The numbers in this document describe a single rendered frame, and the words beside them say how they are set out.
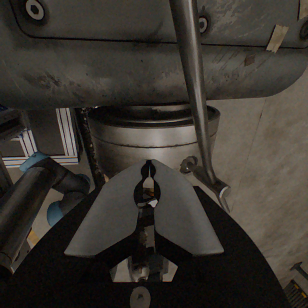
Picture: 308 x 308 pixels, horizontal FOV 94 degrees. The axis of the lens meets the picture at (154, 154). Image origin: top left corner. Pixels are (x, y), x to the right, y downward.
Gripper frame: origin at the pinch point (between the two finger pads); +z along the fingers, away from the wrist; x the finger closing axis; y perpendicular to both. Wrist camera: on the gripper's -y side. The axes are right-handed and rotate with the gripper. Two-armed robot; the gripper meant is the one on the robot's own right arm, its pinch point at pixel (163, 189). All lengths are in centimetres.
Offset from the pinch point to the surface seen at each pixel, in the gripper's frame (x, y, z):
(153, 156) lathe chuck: 15.1, -22.3, -7.4
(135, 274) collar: 5.4, 39.3, -12.9
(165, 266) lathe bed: -21, 107, 12
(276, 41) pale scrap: 17.5, -38.4, 8.5
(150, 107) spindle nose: 9.9, -29.6, -6.6
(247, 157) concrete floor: -108, 70, 168
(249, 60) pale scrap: 17.4, -36.3, 5.2
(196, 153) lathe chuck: 15.0, -21.7, 0.9
